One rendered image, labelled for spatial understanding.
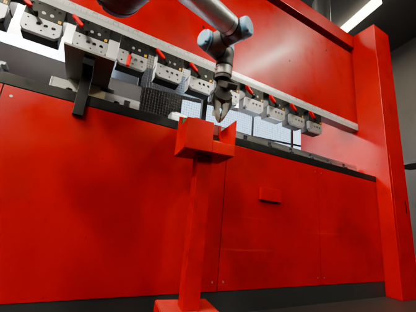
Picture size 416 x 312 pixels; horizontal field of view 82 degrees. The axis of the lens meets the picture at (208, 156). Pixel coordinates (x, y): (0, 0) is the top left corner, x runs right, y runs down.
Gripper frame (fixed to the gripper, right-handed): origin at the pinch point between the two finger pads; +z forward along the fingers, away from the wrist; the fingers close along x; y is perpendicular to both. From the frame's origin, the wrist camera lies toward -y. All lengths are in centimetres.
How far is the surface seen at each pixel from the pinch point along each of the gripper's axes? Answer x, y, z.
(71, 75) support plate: 63, 28, -15
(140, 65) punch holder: 34, 34, -31
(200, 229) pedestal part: 4.5, -4.8, 44.1
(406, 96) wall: -361, 140, -158
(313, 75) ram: -100, 57, -76
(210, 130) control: 6.0, -6.4, 7.4
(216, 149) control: 2.9, -7.1, 14.4
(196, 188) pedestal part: 7.6, -3.4, 29.6
